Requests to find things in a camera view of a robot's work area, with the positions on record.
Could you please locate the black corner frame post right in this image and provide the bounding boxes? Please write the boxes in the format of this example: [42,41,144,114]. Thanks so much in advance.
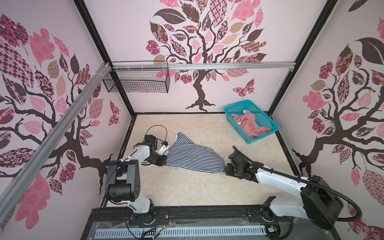
[268,0,339,117]

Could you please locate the blue white striped tank top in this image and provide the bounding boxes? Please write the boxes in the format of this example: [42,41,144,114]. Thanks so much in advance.
[165,133,226,174]

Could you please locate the black wire mesh basket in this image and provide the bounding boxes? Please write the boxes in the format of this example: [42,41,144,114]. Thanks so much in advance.
[103,60,171,94]

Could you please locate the black corrugated cable conduit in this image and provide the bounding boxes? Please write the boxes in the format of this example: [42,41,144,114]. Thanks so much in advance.
[232,146,363,223]

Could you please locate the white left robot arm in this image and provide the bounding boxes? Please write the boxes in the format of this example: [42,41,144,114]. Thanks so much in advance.
[105,135,170,217]

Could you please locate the black corner frame post left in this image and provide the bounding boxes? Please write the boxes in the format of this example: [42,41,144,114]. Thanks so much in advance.
[74,0,136,118]

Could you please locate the aluminium rail back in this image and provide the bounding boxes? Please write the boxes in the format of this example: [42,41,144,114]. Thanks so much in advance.
[113,62,296,71]

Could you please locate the black corner frame post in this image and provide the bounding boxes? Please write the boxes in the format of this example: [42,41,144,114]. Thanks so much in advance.
[74,0,136,118]
[268,0,339,117]

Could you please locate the teal plastic basket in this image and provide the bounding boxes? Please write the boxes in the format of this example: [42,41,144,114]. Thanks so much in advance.
[224,100,280,144]

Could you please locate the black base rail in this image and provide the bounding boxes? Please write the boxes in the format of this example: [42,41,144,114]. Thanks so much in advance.
[88,205,290,226]

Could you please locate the aluminium rail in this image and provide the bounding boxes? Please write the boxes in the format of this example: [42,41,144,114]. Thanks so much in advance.
[1,63,110,224]
[113,62,296,71]

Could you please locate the aluminium rail left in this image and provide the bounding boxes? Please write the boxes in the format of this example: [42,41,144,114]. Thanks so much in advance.
[1,63,110,224]

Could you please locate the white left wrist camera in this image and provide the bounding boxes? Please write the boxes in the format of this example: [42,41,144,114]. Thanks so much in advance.
[158,141,170,156]

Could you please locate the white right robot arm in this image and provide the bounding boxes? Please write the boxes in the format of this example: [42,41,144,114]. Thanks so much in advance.
[226,149,344,230]

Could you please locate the white slotted cable duct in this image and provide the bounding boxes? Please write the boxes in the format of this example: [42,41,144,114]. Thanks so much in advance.
[93,226,267,240]

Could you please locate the red white striped tank top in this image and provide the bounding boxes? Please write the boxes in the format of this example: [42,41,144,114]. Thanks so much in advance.
[231,110,271,140]

